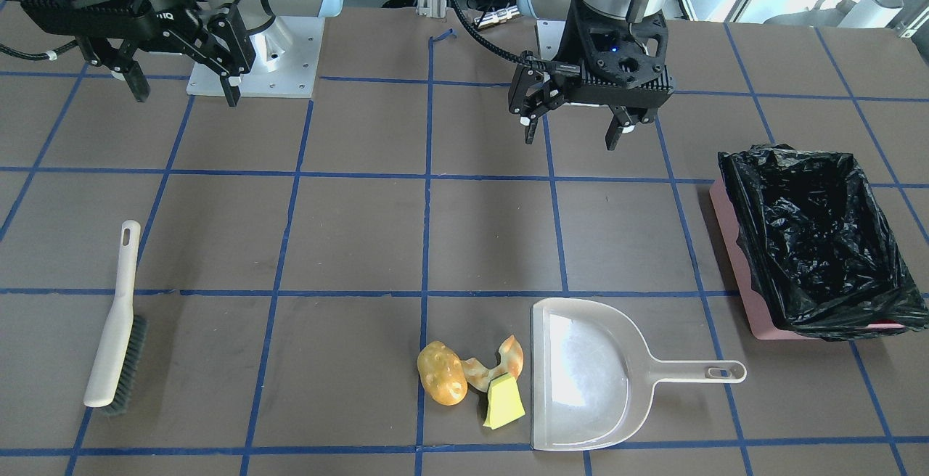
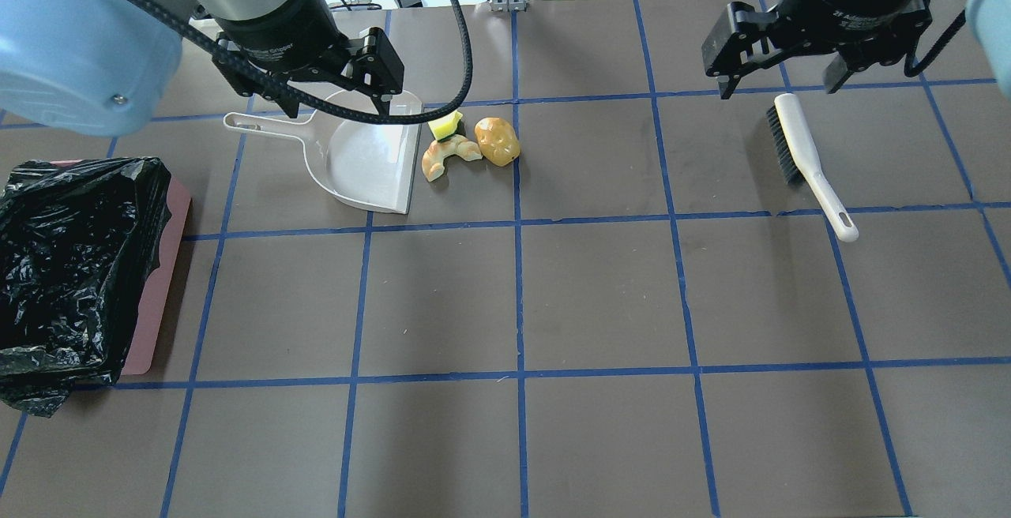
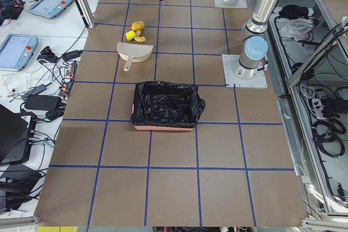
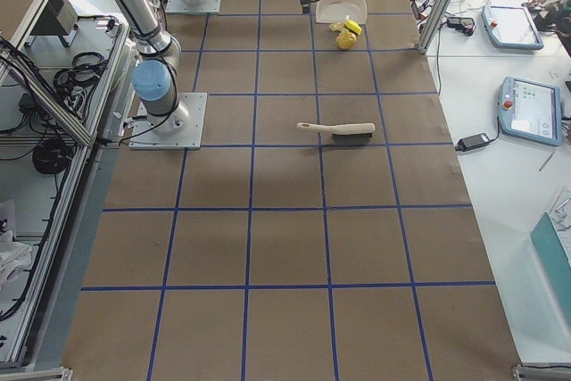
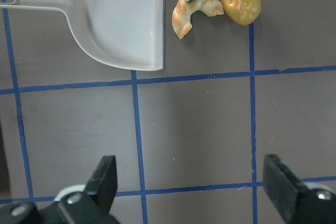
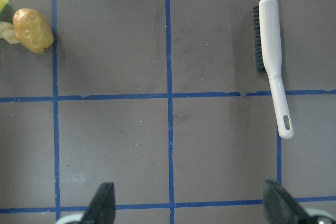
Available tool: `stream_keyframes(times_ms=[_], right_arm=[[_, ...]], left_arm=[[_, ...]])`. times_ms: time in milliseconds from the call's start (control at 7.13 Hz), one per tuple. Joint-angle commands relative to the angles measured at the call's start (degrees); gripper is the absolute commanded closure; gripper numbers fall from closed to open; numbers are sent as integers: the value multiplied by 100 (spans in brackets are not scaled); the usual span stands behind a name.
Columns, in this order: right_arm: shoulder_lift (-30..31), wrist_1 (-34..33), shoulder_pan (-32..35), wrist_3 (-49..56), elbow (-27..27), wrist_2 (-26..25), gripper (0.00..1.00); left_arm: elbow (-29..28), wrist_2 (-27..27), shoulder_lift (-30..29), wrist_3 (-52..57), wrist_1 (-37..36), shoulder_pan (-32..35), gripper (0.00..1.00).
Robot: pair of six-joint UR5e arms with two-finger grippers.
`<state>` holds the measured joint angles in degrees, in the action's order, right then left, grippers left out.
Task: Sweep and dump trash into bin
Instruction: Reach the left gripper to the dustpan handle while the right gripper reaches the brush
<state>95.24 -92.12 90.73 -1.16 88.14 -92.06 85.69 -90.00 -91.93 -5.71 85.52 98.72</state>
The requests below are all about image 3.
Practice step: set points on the black laptop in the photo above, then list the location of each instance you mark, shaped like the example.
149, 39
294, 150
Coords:
17, 131

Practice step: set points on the yellow sponge piece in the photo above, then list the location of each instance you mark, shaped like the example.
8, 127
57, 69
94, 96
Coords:
130, 35

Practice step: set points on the black cloth bundle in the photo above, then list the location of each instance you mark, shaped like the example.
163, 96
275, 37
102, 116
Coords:
293, 12

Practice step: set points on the pink bin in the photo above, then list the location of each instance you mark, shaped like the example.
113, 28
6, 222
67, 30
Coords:
163, 118

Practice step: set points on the white crumpled cloth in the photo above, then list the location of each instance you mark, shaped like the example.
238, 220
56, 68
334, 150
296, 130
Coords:
297, 29

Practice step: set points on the croissant bread piece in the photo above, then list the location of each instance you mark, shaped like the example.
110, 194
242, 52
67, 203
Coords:
139, 37

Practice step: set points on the white power strip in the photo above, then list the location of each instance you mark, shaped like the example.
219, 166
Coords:
317, 104

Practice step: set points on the blue teach pendant far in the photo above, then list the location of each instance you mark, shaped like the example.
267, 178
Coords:
49, 8

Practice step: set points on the beige plastic dustpan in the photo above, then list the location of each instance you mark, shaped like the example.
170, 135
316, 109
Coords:
131, 53

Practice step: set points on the black power adapter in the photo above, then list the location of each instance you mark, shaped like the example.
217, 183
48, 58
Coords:
41, 102

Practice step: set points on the black trash bag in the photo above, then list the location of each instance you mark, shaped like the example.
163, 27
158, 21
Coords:
170, 94

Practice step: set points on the blue teach pendant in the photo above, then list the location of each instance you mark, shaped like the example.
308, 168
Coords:
49, 8
16, 50

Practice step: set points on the yellow potato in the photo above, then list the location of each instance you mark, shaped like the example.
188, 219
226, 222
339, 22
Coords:
137, 25

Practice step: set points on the blue teach pendant near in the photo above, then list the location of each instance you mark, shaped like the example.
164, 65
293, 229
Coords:
16, 50

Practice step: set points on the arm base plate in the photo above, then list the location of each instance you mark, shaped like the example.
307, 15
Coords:
234, 4
240, 77

